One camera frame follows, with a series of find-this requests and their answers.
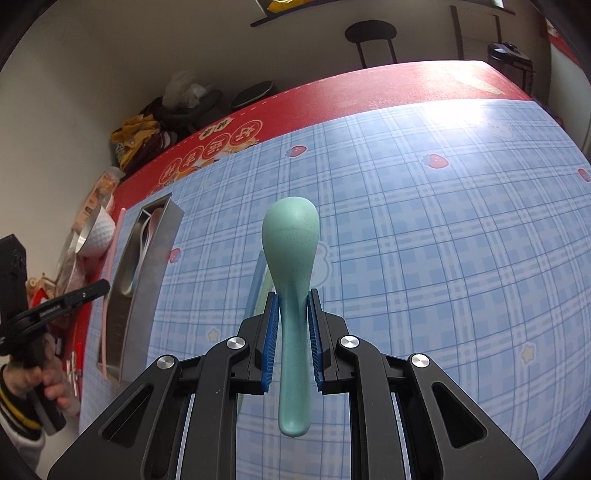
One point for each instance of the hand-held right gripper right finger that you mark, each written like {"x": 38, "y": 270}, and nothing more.
{"x": 314, "y": 334}

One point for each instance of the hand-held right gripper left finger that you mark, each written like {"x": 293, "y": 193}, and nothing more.
{"x": 272, "y": 332}

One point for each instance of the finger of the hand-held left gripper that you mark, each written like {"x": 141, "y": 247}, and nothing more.
{"x": 87, "y": 290}

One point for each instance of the beige plastic spoon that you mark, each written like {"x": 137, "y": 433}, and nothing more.
{"x": 134, "y": 263}

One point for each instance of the stainless steel tray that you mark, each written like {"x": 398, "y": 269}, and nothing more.
{"x": 152, "y": 286}

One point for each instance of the teal plastic spoon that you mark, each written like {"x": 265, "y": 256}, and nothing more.
{"x": 288, "y": 240}

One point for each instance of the person's left forearm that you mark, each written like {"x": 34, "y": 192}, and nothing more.
{"x": 18, "y": 424}

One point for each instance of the person's left hand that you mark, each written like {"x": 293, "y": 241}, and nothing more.
{"x": 57, "y": 374}

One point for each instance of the white dimpled bowl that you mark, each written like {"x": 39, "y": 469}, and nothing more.
{"x": 99, "y": 230}

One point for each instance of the orange printed packet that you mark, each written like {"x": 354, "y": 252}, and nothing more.
{"x": 99, "y": 194}

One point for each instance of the yellow plastic bag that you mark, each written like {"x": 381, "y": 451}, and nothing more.
{"x": 134, "y": 136}

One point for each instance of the black bag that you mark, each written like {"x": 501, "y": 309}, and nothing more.
{"x": 194, "y": 113}

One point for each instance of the clear plastic bag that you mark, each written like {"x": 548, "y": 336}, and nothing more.
{"x": 184, "y": 87}

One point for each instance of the dark round pan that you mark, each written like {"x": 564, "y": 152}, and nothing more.
{"x": 254, "y": 92}

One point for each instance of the black round stool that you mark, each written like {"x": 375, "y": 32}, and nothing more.
{"x": 371, "y": 32}

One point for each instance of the dark window sill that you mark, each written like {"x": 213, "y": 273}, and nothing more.
{"x": 286, "y": 17}

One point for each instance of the yellow cloth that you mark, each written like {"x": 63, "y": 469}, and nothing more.
{"x": 288, "y": 4}

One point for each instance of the black rice cooker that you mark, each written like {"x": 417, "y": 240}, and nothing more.
{"x": 510, "y": 60}

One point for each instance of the red wall hanging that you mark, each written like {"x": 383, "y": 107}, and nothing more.
{"x": 568, "y": 44}

